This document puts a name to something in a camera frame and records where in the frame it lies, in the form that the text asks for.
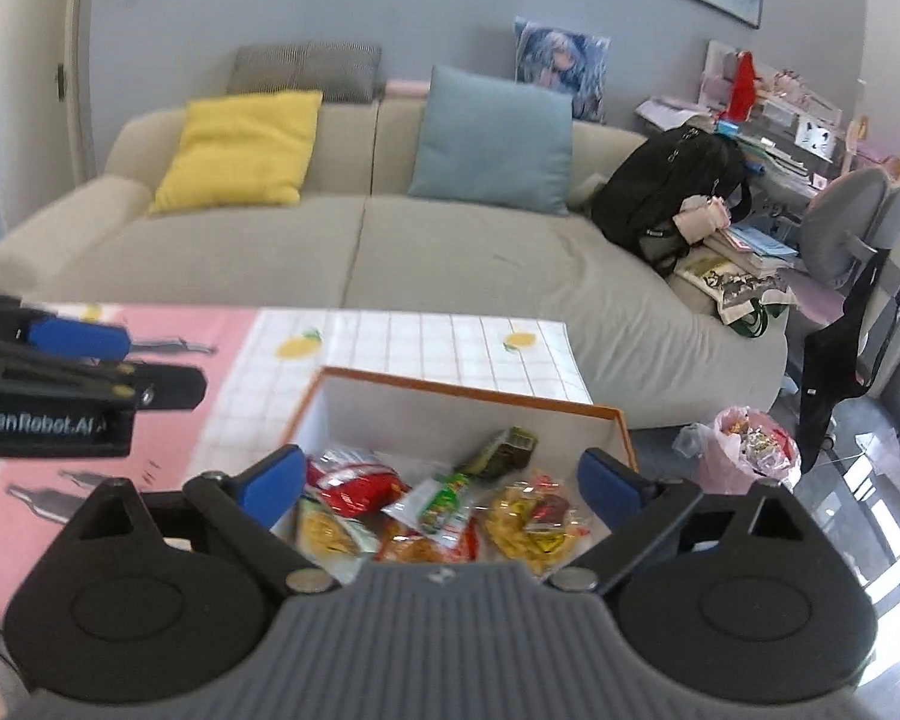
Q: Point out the beige cloth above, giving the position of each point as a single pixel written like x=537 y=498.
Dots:
x=701 y=219

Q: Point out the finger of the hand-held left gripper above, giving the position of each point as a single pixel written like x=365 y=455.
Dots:
x=165 y=388
x=82 y=339

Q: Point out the light blue pillow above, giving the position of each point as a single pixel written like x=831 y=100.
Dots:
x=491 y=139

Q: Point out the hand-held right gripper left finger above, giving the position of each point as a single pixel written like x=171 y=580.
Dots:
x=270 y=476

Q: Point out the clear bag of yellow chips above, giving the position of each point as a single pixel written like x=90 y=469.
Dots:
x=532 y=532

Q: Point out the yellow pillow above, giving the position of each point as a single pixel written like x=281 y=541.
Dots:
x=240 y=150

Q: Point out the beige sofa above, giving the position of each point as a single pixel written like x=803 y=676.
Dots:
x=457 y=240

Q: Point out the red and yellow snack bag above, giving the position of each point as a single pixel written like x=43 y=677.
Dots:
x=412 y=549

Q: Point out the printed figure pillow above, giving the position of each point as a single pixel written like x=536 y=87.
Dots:
x=562 y=64

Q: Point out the door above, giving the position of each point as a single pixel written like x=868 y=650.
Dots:
x=37 y=67

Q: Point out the yellow and white snack bag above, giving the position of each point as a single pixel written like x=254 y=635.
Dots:
x=330 y=532

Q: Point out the stack of books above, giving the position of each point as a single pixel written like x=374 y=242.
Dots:
x=754 y=247

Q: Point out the black garment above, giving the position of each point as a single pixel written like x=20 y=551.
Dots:
x=832 y=375

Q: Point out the dark green snack packet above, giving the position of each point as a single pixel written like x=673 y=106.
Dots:
x=502 y=450

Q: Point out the orange cardboard box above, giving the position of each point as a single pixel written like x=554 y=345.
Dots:
x=390 y=420

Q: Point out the cluttered desk shelf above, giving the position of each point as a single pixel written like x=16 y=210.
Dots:
x=787 y=120

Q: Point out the pink bolster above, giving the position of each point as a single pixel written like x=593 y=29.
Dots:
x=406 y=88

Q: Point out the printed tote bag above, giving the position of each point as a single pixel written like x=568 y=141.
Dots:
x=735 y=292

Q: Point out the grey office chair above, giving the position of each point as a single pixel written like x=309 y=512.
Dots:
x=847 y=225

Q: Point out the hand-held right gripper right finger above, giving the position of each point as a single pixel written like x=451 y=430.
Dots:
x=607 y=487

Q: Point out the grey checked pillow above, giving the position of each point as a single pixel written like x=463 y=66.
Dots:
x=304 y=67

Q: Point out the red snack packet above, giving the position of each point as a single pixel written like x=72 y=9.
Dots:
x=356 y=491

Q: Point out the green candy packet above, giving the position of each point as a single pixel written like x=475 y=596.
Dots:
x=439 y=506

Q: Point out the printed checked tablecloth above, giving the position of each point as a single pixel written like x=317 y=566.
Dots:
x=435 y=349

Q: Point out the black backpack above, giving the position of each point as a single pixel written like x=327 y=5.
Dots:
x=660 y=195

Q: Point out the pink plastic bag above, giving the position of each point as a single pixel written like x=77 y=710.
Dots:
x=750 y=450

